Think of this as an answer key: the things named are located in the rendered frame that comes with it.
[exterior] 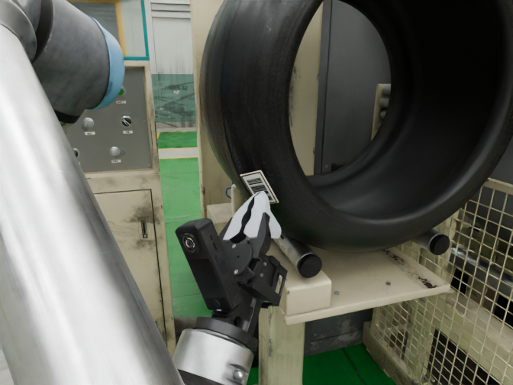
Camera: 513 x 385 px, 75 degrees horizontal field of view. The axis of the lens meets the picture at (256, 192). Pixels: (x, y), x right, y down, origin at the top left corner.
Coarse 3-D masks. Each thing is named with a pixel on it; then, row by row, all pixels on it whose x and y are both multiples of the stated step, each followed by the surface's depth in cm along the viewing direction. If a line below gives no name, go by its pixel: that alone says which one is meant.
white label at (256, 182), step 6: (246, 174) 50; (252, 174) 50; (258, 174) 49; (246, 180) 51; (252, 180) 51; (258, 180) 50; (264, 180) 50; (252, 186) 51; (258, 186) 51; (264, 186) 50; (252, 192) 52; (270, 192) 50; (270, 198) 51; (276, 198) 51
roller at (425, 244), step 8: (424, 232) 68; (432, 232) 67; (440, 232) 67; (416, 240) 69; (424, 240) 67; (432, 240) 65; (440, 240) 65; (448, 240) 66; (424, 248) 68; (432, 248) 66; (440, 248) 66
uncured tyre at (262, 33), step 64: (256, 0) 43; (320, 0) 43; (384, 0) 74; (448, 0) 66; (512, 0) 51; (256, 64) 44; (448, 64) 75; (512, 64) 55; (256, 128) 46; (384, 128) 85; (448, 128) 76; (512, 128) 60; (320, 192) 84; (384, 192) 81; (448, 192) 60
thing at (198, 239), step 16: (192, 224) 38; (208, 224) 39; (192, 240) 38; (208, 240) 38; (192, 256) 40; (208, 256) 38; (224, 256) 40; (192, 272) 41; (208, 272) 39; (224, 272) 39; (208, 288) 40; (224, 288) 39; (208, 304) 41; (224, 304) 39
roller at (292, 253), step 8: (280, 240) 66; (288, 240) 64; (296, 240) 63; (280, 248) 67; (288, 248) 63; (296, 248) 61; (304, 248) 60; (288, 256) 62; (296, 256) 59; (304, 256) 58; (312, 256) 58; (296, 264) 59; (304, 264) 57; (312, 264) 58; (320, 264) 58; (304, 272) 58; (312, 272) 58
